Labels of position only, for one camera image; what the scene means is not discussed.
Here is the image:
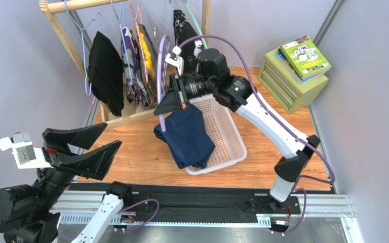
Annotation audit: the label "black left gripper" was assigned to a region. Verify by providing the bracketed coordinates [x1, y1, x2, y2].
[34, 121, 122, 211]

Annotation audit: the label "dark blue denim trousers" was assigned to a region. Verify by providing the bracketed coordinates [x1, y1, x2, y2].
[153, 104, 216, 169]

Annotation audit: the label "lilac plastic hanger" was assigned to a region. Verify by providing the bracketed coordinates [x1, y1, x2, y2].
[157, 34, 172, 133]

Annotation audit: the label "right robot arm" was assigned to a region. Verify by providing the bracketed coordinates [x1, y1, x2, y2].
[154, 47, 320, 203]

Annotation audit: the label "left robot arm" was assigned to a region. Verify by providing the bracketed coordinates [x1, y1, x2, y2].
[0, 123, 121, 242]

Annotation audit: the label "purple grey patterned trousers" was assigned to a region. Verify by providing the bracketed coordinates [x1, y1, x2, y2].
[121, 27, 150, 107]

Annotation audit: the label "grey yellow camouflage trousers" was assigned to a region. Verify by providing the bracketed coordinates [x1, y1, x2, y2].
[140, 24, 158, 105]

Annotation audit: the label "black white splattered trousers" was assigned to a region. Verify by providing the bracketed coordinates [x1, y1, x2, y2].
[173, 10, 204, 74]

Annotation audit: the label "pink hanger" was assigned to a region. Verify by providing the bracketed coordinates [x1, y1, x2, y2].
[129, 0, 149, 84]

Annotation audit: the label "mint green hanger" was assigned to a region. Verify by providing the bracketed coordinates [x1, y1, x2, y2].
[181, 0, 209, 49]

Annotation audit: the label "light blue hanger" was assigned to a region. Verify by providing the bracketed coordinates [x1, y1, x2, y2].
[63, 0, 102, 96]

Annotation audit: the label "white perforated plastic basket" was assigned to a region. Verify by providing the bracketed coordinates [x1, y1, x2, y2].
[185, 95, 248, 175]

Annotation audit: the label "wooden clothes rack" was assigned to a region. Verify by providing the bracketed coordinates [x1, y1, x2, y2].
[39, 0, 214, 131]

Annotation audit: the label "green drawer cabinet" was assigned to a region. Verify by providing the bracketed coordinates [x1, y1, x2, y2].
[257, 48, 329, 114]

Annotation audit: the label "blue book under stack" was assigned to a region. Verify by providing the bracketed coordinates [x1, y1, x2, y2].
[276, 49, 325, 84]

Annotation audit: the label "green cover book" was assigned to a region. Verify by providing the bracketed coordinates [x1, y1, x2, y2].
[279, 35, 332, 80]

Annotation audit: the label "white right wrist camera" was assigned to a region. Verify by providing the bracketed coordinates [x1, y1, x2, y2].
[165, 46, 184, 75]

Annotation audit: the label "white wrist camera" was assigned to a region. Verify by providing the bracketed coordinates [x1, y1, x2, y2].
[165, 46, 184, 75]
[0, 132, 52, 169]

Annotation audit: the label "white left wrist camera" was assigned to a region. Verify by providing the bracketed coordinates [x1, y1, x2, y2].
[0, 132, 52, 169]

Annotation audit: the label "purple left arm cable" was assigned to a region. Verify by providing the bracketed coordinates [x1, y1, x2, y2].
[0, 145, 160, 233]

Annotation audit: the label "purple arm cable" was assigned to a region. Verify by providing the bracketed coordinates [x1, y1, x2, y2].
[179, 35, 336, 235]
[0, 145, 160, 233]

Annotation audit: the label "blue wire hanger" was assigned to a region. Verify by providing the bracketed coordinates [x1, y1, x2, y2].
[110, 0, 130, 69]

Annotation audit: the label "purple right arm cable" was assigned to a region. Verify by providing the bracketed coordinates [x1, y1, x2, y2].
[179, 35, 336, 235]

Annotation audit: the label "aluminium corner post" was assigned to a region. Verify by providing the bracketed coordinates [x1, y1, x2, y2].
[314, 0, 346, 46]

